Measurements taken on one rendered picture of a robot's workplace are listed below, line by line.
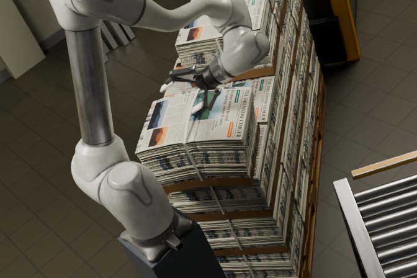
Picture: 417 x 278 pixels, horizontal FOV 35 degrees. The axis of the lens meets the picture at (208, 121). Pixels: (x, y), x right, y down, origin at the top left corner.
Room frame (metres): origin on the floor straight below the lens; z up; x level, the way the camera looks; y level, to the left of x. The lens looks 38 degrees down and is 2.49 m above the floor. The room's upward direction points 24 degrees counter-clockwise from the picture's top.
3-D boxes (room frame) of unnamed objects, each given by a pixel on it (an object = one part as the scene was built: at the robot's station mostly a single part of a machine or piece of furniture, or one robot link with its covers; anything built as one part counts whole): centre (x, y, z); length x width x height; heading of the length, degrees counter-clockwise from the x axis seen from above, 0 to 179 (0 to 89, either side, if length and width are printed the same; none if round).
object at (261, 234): (2.34, -0.17, 0.42); 1.17 x 0.39 x 0.83; 154
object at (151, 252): (1.49, 0.28, 1.03); 0.22 x 0.18 x 0.06; 27
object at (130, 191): (1.52, 0.29, 1.17); 0.18 x 0.16 x 0.22; 28
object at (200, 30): (2.46, -0.22, 1.06); 0.37 x 0.29 x 0.01; 66
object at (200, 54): (2.46, -0.22, 0.95); 0.38 x 0.29 x 0.23; 66
